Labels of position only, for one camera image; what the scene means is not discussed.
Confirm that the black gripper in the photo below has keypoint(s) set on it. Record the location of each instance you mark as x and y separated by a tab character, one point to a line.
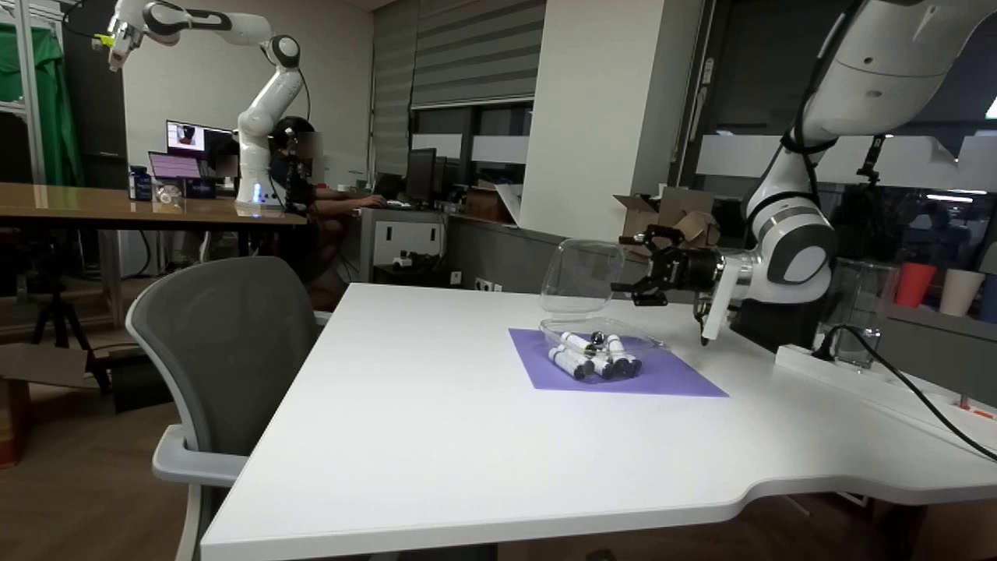
685	270

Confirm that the clear plastic lid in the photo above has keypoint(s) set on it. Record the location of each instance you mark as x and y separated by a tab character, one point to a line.
581	275

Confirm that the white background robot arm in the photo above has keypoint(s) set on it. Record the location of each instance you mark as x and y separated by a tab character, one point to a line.
260	113

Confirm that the open cardboard box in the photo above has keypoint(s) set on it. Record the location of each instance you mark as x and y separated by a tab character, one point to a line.
675	212

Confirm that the clear plastic bowl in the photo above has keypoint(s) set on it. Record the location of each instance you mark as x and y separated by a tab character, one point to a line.
550	332

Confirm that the open laptop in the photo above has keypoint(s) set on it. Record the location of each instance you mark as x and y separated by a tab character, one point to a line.
174	167

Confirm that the purple mat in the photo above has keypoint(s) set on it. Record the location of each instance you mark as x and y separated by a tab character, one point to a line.
666	377

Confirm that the white power strip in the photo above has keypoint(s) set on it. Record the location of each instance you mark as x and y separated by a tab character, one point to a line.
805	363

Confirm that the white drawer cabinet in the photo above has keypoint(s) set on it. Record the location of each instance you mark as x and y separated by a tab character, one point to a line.
407	239

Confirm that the red cup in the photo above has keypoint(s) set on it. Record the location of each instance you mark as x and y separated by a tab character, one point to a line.
914	286

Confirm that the grey window blinds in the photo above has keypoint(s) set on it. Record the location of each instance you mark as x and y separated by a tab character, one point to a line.
469	52

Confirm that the white cup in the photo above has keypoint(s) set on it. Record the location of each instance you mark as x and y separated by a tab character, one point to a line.
961	295

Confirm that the person in dark clothes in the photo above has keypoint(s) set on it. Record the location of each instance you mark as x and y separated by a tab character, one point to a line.
297	167

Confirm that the grey mesh office chair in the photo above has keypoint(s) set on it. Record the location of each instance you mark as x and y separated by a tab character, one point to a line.
228	345

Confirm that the black computer monitor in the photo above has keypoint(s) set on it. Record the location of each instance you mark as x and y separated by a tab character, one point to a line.
187	138

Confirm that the wooden table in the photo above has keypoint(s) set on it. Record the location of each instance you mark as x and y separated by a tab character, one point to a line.
104	206

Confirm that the black tripod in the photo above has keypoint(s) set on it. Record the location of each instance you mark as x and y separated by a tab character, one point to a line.
61	317

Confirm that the green cloth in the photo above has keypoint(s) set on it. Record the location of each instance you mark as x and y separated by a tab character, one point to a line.
51	104

